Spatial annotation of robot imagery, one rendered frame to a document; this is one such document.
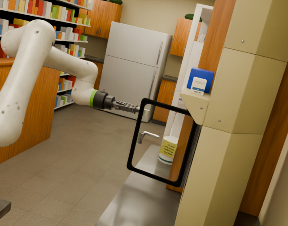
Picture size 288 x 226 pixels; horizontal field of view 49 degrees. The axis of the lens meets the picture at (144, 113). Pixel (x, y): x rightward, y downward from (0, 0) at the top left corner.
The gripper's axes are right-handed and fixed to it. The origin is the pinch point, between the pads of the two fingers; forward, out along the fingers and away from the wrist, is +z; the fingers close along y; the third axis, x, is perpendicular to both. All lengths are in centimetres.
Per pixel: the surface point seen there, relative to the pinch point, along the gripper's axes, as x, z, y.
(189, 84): -21.8, 20.9, -19.2
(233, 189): 15, 50, -30
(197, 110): -15.1, 27.1, -38.0
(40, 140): 126, -164, 211
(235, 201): 21, 53, -27
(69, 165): 131, -103, 177
